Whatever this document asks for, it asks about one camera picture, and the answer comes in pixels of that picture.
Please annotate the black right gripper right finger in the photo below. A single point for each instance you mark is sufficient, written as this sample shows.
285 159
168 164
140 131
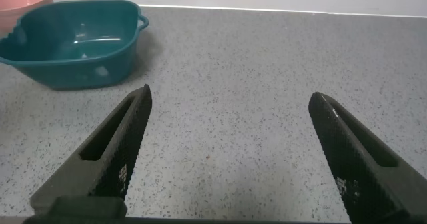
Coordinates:
363 164

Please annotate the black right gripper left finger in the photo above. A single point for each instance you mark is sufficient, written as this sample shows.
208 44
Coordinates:
110 157

